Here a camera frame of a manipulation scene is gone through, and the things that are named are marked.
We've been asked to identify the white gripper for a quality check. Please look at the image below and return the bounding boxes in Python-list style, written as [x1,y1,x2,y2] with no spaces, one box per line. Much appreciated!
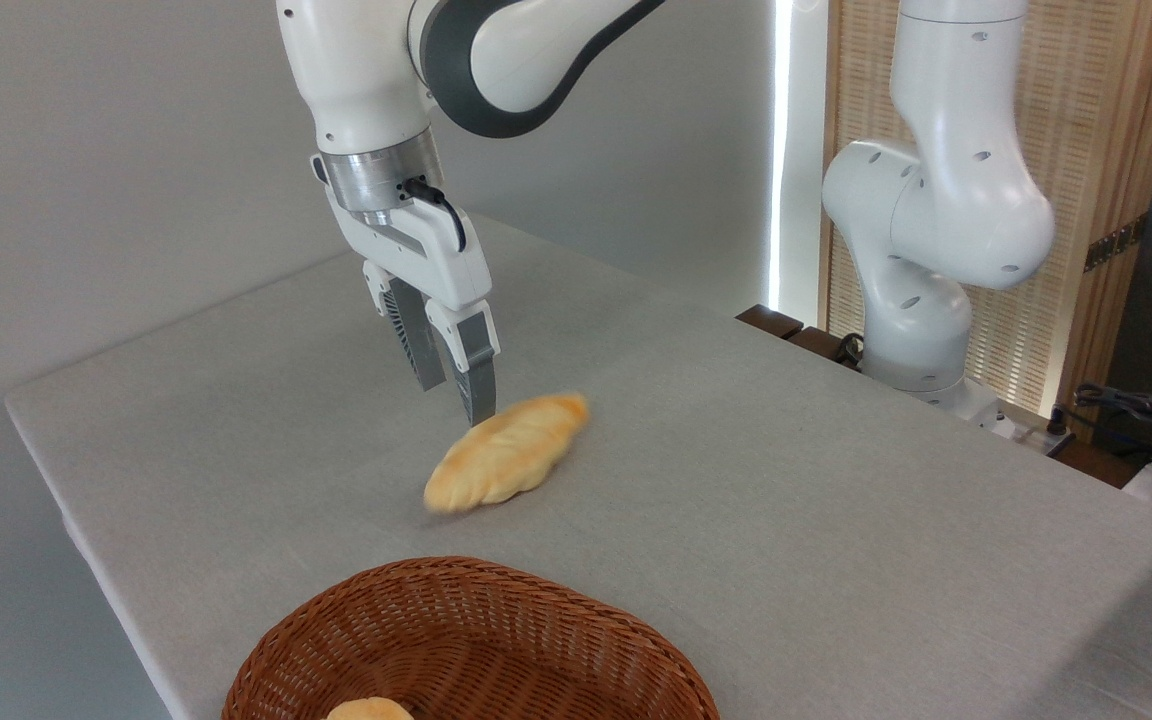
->
[311,153,501,429]

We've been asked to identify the long golden bread loaf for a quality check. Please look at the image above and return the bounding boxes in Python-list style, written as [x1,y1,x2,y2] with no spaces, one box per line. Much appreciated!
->
[422,391,591,515]

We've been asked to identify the small golden bread roll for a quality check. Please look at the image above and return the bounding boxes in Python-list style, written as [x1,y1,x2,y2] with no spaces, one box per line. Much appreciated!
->
[324,697,416,720]

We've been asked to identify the brown wicker basket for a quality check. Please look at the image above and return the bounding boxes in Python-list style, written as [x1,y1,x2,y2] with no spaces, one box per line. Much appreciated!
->
[221,556,721,720]

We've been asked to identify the dark brown wooden ledge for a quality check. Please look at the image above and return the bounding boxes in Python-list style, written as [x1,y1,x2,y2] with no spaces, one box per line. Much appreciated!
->
[735,304,865,373]

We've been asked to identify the grey tablecloth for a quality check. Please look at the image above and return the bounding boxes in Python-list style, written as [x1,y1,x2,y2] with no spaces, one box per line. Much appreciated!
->
[4,215,1152,720]

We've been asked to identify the white power strip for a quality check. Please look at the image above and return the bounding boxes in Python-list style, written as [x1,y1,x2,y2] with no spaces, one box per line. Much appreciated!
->
[994,405,1077,453]

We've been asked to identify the wooden slat folding screen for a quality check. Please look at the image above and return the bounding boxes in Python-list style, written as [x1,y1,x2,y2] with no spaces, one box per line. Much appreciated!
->
[820,0,1152,443]

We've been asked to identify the black screen hinge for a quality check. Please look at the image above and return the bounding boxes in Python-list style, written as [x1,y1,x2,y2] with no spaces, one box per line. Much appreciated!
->
[1083,213,1150,273]

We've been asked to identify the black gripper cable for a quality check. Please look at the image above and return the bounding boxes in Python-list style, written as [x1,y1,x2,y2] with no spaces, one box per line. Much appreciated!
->
[402,176,468,252]

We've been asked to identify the black cable bundle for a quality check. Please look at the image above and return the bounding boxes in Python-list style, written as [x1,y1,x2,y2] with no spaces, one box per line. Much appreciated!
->
[1074,382,1152,473]

